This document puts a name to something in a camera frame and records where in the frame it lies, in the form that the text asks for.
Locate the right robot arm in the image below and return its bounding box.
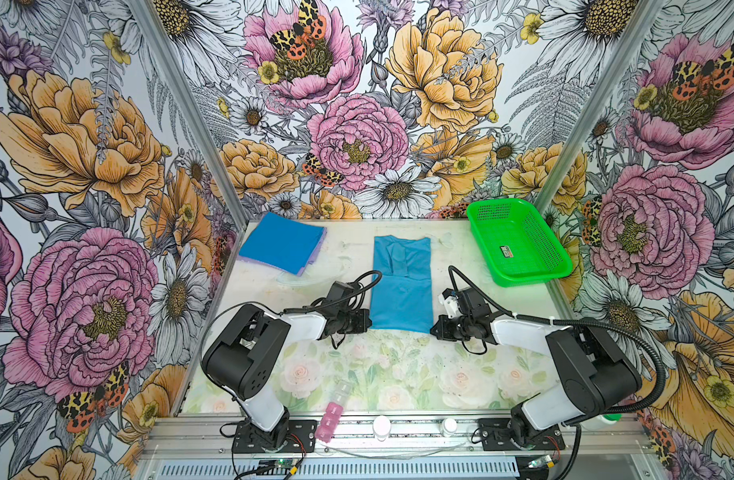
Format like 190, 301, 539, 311
430, 288, 642, 448

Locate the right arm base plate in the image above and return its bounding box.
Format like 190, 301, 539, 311
475, 418, 566, 452

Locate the folded dark blue t shirt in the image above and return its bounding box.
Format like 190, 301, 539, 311
238, 212, 326, 275

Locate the right black corrugated cable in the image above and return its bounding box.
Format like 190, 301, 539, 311
447, 265, 667, 415

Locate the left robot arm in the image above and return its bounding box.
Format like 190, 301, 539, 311
200, 280, 376, 453

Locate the left aluminium corner post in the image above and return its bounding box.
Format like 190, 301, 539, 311
130, 1, 249, 233

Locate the white bottle green cap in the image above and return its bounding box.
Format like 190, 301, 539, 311
581, 413, 622, 431

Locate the white bottle cap right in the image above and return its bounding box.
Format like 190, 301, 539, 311
440, 417, 458, 437

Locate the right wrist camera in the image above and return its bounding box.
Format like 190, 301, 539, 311
439, 289, 462, 319

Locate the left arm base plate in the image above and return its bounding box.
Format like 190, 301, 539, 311
230, 420, 318, 454

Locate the green plastic basket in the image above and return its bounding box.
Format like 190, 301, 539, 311
466, 198, 573, 287

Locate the aluminium corner post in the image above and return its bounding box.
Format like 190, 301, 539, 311
130, 1, 249, 233
533, 0, 664, 213

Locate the light blue t shirt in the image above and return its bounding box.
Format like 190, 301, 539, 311
369, 235, 434, 334

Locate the pink clear plastic bottle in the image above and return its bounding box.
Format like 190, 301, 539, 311
315, 382, 353, 443

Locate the white bottle cap left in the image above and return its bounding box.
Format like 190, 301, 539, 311
372, 415, 392, 442

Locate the right aluminium corner post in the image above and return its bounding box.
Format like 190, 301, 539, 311
533, 0, 664, 213

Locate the aluminium front rail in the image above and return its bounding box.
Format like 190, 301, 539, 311
141, 411, 655, 460

